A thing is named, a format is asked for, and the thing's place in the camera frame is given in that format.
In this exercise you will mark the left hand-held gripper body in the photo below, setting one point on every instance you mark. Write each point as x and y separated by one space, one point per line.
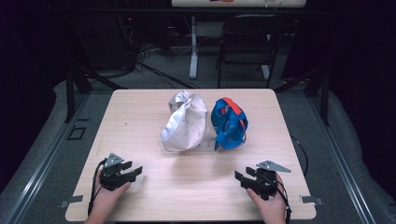
110 179

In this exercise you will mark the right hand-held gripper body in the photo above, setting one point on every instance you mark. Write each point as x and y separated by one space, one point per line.
266 185

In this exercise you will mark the blue baseball cap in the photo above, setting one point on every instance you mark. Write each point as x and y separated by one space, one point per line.
229 130

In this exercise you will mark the white baseball cap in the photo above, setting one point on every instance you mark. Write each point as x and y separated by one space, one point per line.
186 127

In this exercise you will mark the person's left hand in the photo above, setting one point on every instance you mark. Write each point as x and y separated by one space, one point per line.
107 200

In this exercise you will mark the person's right hand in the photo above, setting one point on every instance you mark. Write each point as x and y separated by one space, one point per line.
271 208

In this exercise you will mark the black metal stand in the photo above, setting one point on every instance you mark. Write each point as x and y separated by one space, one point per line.
325 99
70 93

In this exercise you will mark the dark box with red light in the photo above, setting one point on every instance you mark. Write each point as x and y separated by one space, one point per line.
109 43

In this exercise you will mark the black folding chair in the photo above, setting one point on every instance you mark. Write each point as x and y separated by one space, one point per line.
249 46

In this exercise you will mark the white desk leg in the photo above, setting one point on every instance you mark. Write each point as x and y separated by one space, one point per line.
193 56

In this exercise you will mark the grey metal table bracket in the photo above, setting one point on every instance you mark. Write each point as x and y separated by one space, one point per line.
311 200
73 200

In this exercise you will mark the aluminium floor rail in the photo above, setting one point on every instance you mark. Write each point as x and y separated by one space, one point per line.
339 161
46 161

